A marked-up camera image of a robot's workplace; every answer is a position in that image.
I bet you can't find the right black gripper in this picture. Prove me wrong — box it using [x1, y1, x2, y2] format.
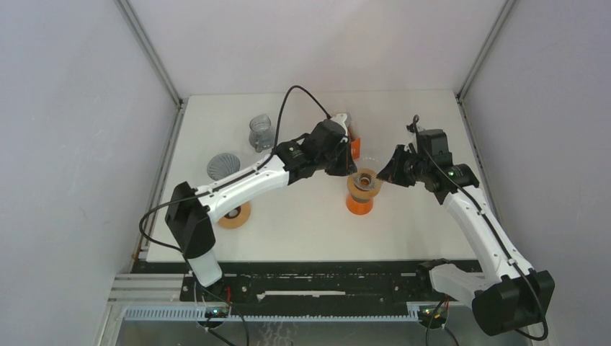
[376, 144, 429, 187]

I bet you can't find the clear glass dripper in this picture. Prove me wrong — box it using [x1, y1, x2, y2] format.
[355, 156, 384, 177]

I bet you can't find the small wooden dripper ring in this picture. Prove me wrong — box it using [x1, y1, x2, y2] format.
[347, 168, 383, 200]

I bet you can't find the orange glass carafe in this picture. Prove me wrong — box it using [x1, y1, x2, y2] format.
[346, 194, 374, 216]

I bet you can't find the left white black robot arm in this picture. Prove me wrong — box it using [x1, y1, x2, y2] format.
[165, 113, 357, 301]

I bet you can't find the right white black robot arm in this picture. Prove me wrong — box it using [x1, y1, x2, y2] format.
[378, 125, 555, 341]

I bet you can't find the orange coffee filter box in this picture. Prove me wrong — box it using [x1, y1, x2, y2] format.
[347, 124, 361, 161]

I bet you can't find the grey ribbed dripper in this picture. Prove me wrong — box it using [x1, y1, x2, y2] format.
[206, 153, 241, 181]

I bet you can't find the grey glass carafe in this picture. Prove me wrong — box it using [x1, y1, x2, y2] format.
[249, 114, 275, 153]

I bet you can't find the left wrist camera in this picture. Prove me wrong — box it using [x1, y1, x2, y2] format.
[331, 112, 352, 128]

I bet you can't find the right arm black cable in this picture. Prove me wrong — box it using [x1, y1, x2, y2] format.
[406, 114, 550, 342]

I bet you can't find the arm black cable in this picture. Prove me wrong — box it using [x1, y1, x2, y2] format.
[138, 84, 333, 253]
[406, 114, 550, 342]

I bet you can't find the large wooden dripper ring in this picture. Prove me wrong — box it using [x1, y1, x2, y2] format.
[217, 201, 252, 230]

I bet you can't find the black mounting base plate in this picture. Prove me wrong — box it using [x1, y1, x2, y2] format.
[131, 259, 443, 317]

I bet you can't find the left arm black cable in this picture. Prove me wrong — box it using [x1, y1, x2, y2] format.
[138, 84, 333, 253]

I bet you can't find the white cable duct strip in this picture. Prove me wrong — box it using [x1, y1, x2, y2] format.
[122, 305, 421, 323]

